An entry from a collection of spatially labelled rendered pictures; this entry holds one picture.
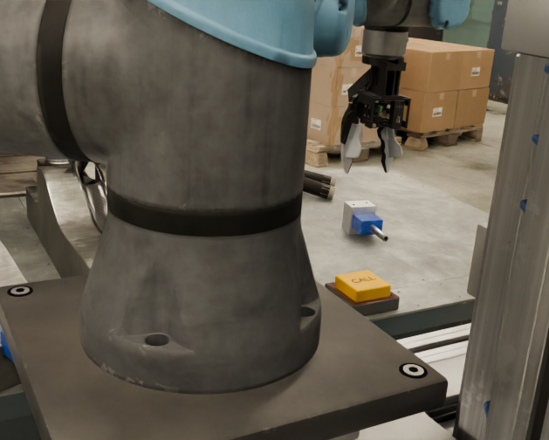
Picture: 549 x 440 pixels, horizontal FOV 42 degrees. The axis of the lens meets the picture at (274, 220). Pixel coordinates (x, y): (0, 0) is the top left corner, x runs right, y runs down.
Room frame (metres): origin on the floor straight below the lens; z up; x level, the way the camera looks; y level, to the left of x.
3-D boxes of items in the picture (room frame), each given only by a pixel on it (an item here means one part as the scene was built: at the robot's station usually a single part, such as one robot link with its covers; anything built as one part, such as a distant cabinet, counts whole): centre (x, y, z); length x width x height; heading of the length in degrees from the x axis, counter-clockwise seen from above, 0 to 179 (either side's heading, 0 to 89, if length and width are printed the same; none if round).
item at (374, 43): (1.25, -0.17, 1.15); 0.08 x 0.08 x 0.05
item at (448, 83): (6.07, -0.98, 0.37); 1.20 x 0.82 x 0.74; 41
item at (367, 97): (1.25, -0.17, 1.07); 0.09 x 0.08 x 0.12; 19
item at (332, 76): (5.40, -0.22, 0.47); 1.22 x 0.80 x 0.94; 37
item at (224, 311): (0.41, 0.04, 1.09); 0.15 x 0.15 x 0.10
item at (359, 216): (1.23, -0.17, 0.83); 0.13 x 0.05 x 0.05; 19
